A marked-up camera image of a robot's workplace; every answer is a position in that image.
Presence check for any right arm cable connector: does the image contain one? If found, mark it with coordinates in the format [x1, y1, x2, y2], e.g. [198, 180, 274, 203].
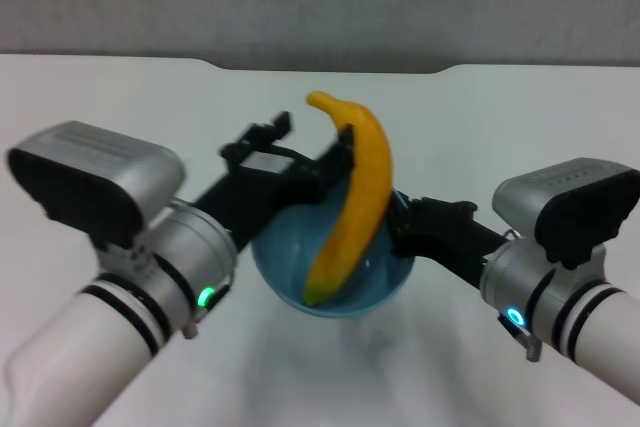
[496, 312, 544, 364]

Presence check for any arm cable connector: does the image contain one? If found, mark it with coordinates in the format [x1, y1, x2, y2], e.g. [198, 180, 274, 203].
[496, 312, 544, 364]
[181, 284, 232, 341]

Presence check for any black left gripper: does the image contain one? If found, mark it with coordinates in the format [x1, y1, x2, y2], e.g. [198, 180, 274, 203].
[191, 110, 358, 254]

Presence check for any left arm cable connector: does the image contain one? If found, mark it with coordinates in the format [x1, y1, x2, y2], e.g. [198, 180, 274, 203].
[181, 284, 232, 341]

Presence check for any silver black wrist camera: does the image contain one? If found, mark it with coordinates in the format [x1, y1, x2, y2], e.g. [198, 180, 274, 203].
[5, 120, 187, 251]
[491, 157, 632, 271]

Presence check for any yellow banana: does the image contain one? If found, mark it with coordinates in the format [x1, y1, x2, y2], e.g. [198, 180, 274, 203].
[302, 90, 394, 308]

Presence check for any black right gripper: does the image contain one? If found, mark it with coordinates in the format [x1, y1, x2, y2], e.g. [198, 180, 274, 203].
[387, 189, 507, 289]

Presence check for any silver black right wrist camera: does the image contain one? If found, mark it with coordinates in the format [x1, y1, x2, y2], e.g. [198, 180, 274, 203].
[491, 157, 632, 271]

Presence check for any blue bowl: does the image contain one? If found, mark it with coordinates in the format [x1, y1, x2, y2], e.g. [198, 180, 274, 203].
[249, 180, 417, 320]

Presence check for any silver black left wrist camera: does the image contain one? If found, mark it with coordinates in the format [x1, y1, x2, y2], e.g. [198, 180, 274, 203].
[5, 120, 187, 251]

